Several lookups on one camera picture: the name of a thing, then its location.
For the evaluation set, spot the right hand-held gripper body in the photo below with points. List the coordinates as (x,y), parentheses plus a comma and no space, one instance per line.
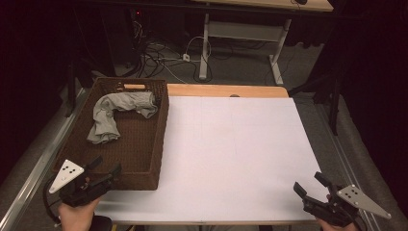
(333,210)

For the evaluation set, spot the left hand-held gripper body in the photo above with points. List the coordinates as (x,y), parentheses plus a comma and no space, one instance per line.
(80,192)

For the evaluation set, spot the brown wicker basket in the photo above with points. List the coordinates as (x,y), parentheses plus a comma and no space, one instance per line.
(141,150)

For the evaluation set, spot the grey cloth garment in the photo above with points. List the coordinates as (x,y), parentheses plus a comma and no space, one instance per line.
(106,122)

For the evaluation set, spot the person's right hand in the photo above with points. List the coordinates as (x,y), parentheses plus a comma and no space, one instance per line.
(336,228)

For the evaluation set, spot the person's left hand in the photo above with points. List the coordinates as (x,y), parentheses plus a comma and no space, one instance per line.
(75,218)

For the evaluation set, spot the white table mat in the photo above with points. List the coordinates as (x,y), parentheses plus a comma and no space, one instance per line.
(231,154)

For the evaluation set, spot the thin black stand leg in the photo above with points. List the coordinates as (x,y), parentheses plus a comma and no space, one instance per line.
(71,86)

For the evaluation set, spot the black metal stand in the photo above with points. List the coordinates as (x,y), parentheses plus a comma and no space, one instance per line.
(333,96)

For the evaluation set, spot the black computer tower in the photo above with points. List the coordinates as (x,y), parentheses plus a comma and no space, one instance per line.
(120,35)

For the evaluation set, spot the white power adapter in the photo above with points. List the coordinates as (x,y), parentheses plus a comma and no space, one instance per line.
(186,57)

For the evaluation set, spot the black computer mouse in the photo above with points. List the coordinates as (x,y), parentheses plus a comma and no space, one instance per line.
(300,1)

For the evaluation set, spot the light wooden desk top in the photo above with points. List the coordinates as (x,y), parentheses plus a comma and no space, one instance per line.
(272,5)

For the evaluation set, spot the aluminium floor rail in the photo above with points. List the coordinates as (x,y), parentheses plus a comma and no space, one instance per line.
(35,173)

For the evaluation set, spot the white metal desk frame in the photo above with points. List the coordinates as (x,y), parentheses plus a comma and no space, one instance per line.
(243,31)

